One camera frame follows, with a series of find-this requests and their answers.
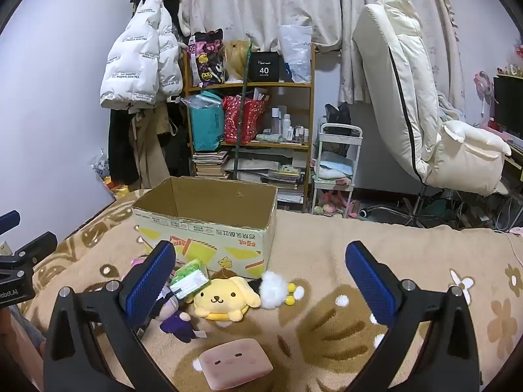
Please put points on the grey cloth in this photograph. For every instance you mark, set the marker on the grey cloth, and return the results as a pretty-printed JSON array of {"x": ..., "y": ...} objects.
[{"x": 449, "y": 108}]

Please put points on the black monitor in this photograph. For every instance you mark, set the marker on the black monitor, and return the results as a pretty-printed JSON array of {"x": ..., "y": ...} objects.
[{"x": 508, "y": 106}]

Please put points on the purple doll plush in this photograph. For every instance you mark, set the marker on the purple doll plush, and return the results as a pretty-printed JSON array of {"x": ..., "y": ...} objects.
[{"x": 175, "y": 323}]

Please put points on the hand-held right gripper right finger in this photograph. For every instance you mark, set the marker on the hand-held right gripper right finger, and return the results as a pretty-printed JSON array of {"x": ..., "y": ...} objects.
[{"x": 372, "y": 288}]

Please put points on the wooden shelf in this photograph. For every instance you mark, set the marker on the wooden shelf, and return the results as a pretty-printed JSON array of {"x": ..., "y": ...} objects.
[{"x": 245, "y": 85}]

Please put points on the white wall socket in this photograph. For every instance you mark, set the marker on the white wall socket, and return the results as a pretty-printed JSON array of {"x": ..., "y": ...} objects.
[{"x": 4, "y": 249}]

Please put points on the black hanging coat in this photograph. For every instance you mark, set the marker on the black hanging coat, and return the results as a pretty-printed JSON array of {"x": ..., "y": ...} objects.
[{"x": 120, "y": 147}]

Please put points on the pink desk fan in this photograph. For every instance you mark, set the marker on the pink desk fan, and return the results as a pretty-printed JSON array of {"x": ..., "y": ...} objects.
[{"x": 484, "y": 83}]

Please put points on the white translucent plastic bag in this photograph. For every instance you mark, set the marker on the white translucent plastic bag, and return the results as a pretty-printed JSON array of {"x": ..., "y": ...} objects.
[{"x": 296, "y": 49}]

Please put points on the clear plastic bag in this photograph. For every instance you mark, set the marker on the clear plastic bag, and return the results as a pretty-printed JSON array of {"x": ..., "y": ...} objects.
[{"x": 196, "y": 100}]

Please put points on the white and black fluffy plush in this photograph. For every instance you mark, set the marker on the white and black fluffy plush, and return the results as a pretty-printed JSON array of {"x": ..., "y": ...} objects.
[{"x": 271, "y": 290}]

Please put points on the pale green cloth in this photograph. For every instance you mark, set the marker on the pale green cloth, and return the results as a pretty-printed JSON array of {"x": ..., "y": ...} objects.
[{"x": 267, "y": 137}]

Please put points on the brown flower pattern blanket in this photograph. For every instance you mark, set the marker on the brown flower pattern blanket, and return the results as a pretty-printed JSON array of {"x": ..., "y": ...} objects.
[{"x": 327, "y": 245}]

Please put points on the light blue folded cloth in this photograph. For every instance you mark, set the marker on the light blue folded cloth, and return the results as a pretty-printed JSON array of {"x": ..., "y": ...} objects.
[{"x": 337, "y": 167}]

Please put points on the pink toys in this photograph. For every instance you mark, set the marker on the pink toys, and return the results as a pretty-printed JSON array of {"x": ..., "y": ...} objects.
[{"x": 335, "y": 204}]

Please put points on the black fluffy garment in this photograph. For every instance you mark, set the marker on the black fluffy garment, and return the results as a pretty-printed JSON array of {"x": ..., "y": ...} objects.
[{"x": 173, "y": 14}]

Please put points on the printed cardboard box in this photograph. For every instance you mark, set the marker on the printed cardboard box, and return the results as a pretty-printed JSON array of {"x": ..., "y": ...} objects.
[{"x": 229, "y": 245}]

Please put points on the beige hanging trousers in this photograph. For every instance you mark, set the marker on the beige hanging trousers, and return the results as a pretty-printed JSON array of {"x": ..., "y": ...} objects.
[{"x": 149, "y": 155}]

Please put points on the pile of booklets and papers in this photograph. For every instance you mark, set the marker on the pile of booklets and papers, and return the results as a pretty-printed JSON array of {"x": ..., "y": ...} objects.
[{"x": 282, "y": 173}]

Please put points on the plastic bag with panda toy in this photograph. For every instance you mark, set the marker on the plastic bag with panda toy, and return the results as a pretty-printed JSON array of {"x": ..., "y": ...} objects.
[{"x": 100, "y": 166}]

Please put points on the group of small cosmetic bottles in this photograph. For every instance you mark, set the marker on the group of small cosmetic bottles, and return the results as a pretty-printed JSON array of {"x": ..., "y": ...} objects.
[{"x": 287, "y": 124}]

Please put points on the black box with white print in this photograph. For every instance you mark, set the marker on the black box with white print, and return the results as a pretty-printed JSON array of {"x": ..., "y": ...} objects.
[{"x": 264, "y": 69}]

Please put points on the stack of old books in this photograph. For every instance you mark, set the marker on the stack of old books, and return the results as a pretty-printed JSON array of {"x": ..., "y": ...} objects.
[{"x": 210, "y": 165}]

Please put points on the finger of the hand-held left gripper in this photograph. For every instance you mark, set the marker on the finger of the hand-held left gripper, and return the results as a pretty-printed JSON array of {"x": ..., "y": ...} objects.
[
  {"x": 36, "y": 247},
  {"x": 9, "y": 221}
]

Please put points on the green tissue pack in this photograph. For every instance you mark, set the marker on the green tissue pack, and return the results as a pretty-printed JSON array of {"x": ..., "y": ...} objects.
[{"x": 190, "y": 279}]

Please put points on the white trolley cart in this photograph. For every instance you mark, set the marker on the white trolley cart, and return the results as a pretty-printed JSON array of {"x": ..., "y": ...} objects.
[{"x": 356, "y": 159}]

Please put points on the green pole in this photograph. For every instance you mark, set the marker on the green pole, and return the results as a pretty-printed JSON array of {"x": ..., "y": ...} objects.
[{"x": 241, "y": 110}]

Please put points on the yellow dog plush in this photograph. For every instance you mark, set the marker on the yellow dog plush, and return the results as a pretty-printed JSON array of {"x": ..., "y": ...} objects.
[{"x": 222, "y": 298}]

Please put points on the red patterned bag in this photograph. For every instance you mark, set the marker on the red patterned bag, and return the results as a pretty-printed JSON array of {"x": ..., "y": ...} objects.
[{"x": 237, "y": 122}]

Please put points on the white puffer jacket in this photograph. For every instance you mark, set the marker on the white puffer jacket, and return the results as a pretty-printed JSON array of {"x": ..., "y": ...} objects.
[{"x": 135, "y": 57}]

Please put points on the black cartoon print bag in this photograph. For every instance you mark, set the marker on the black cartoon print bag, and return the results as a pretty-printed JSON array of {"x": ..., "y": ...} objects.
[{"x": 206, "y": 61}]

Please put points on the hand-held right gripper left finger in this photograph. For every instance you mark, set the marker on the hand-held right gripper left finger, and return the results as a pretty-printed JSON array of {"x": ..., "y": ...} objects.
[{"x": 150, "y": 284}]

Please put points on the pink square plush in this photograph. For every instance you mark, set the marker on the pink square plush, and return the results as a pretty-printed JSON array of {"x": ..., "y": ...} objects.
[{"x": 237, "y": 361}]

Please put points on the white mattress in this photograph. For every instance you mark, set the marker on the white mattress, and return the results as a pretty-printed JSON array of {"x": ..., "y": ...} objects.
[{"x": 392, "y": 69}]

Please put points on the blonde wig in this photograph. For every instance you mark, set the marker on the blonde wig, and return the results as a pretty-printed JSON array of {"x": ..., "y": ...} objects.
[{"x": 235, "y": 59}]

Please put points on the teal bag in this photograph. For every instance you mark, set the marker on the teal bag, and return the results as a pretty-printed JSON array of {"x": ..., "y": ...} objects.
[{"x": 206, "y": 126}]

